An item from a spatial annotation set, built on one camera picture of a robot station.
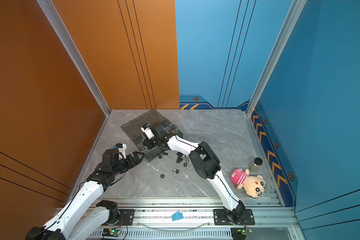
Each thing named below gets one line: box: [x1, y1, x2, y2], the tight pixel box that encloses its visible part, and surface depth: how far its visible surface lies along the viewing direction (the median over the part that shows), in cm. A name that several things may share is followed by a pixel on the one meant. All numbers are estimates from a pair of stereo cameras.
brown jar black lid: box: [248, 157, 263, 172], surface depth 85 cm
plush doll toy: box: [230, 168, 267, 198], surface depth 80 cm
